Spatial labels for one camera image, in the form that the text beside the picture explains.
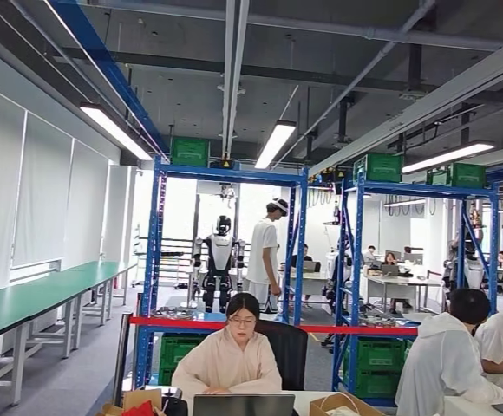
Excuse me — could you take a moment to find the ceiling light strip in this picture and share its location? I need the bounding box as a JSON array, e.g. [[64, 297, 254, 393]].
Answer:
[[79, 102, 154, 162], [402, 140, 498, 175], [254, 119, 298, 171]]

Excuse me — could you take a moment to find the long green top bench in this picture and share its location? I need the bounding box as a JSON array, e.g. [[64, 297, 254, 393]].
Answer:
[[0, 259, 139, 416]]

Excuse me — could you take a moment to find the blue steel shelf rack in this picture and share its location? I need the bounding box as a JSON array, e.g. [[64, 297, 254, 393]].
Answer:
[[332, 174, 501, 394], [135, 154, 310, 392]]

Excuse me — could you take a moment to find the black device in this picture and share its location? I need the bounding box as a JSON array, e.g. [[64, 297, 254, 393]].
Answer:
[[161, 387, 190, 416]]

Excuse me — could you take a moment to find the open brown cardboard box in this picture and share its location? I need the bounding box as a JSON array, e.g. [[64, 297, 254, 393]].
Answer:
[[96, 388, 165, 416]]

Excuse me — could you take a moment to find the white table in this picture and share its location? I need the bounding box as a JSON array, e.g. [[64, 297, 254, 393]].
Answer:
[[443, 394, 503, 416]]

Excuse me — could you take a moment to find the white black humanoid robot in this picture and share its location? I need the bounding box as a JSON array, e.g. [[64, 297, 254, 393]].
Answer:
[[320, 226, 354, 351], [191, 214, 247, 315], [443, 229, 487, 293]]

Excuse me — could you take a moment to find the cardboard box with flap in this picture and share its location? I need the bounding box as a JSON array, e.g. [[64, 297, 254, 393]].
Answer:
[[308, 392, 386, 416]]

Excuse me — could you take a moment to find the red barrier belt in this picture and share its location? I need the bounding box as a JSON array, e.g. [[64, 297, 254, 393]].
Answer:
[[128, 315, 421, 338]]

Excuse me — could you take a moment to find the black office chair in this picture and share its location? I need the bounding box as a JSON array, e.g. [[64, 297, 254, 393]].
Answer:
[[255, 319, 310, 393]]

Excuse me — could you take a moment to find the white office desk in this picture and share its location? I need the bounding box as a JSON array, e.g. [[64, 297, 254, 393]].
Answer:
[[362, 273, 444, 315]]

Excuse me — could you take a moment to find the red cloth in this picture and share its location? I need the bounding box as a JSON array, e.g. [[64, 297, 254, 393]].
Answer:
[[121, 400, 156, 416]]

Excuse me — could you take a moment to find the green plastic crate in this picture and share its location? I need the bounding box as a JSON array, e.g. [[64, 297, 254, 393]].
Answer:
[[426, 162, 488, 190], [343, 337, 411, 374], [353, 153, 405, 185], [344, 370, 404, 400], [157, 334, 207, 387], [170, 135, 211, 169]]

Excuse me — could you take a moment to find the grey laptop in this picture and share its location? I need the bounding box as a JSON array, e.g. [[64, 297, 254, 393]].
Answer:
[[192, 393, 297, 416]]

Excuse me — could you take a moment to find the blue ceiling beam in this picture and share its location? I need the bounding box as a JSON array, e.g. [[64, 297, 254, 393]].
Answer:
[[45, 0, 171, 157]]

